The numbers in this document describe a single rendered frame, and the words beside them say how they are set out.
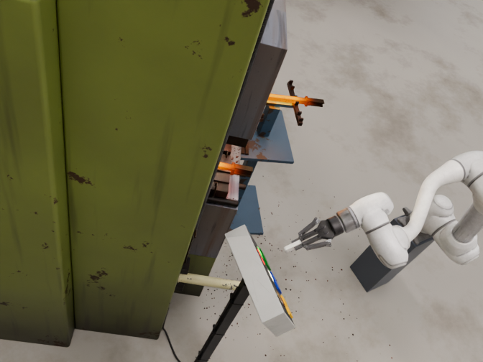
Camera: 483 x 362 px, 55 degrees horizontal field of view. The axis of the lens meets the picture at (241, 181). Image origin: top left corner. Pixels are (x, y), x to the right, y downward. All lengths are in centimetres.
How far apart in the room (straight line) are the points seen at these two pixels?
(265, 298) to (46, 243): 76
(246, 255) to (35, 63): 90
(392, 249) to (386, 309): 146
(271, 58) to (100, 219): 80
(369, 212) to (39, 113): 119
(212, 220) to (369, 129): 243
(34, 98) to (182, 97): 35
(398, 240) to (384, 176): 214
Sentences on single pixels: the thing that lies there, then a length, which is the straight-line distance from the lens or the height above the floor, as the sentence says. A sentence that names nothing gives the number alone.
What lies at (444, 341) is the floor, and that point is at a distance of 339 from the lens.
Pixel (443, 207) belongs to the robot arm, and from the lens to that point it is 266.
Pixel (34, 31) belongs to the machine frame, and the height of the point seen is 190.
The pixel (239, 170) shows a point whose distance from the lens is 206.
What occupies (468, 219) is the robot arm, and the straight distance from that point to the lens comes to 237.
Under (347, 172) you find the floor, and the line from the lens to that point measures 378.
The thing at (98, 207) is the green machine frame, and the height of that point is 117.
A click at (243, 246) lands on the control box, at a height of 118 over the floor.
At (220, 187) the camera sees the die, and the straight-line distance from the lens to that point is 200.
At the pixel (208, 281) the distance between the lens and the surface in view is 214.
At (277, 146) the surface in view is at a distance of 257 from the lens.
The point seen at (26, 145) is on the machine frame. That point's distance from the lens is 132.
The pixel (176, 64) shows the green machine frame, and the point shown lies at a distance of 114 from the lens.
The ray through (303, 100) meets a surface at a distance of 248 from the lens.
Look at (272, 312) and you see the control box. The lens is 154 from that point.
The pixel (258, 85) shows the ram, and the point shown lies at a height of 161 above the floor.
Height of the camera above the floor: 253
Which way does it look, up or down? 49 degrees down
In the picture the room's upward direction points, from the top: 22 degrees clockwise
